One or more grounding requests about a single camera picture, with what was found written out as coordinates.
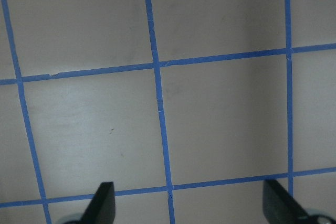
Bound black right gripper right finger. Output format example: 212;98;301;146
262;179;309;224

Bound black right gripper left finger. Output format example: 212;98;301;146
80;182;116;224

